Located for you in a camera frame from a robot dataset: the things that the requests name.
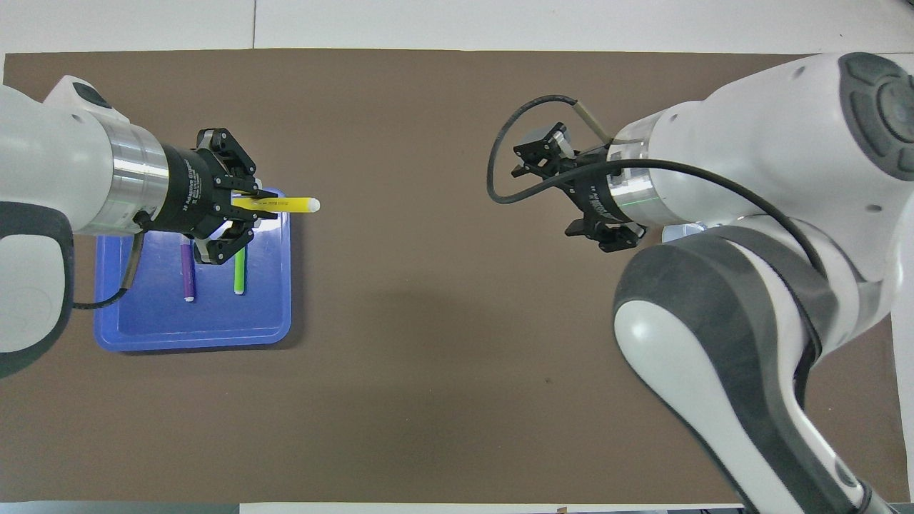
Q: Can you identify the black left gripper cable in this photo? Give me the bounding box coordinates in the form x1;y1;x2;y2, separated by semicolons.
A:
71;211;148;310

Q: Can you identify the brown table mat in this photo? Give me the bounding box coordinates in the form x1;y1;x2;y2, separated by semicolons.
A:
0;49;911;504

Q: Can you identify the blue plastic tray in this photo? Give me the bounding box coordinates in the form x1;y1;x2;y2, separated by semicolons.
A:
94;188;292;353

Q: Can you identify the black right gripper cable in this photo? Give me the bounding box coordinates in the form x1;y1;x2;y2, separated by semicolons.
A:
487;95;829;279

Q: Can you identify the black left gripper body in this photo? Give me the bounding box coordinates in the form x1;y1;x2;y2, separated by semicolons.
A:
152;144;224;238

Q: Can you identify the translucent plastic cup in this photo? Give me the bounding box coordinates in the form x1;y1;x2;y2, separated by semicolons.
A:
661;222;709;244

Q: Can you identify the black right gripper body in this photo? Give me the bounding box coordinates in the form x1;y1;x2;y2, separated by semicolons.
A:
570;153;622;231

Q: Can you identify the purple pen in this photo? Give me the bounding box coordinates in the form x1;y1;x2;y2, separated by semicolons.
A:
180;239;196;303

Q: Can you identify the yellow pen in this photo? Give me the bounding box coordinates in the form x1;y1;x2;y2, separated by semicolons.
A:
232;196;321;213

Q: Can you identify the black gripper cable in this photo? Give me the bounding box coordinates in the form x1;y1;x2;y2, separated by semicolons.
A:
71;211;148;310
487;95;829;279

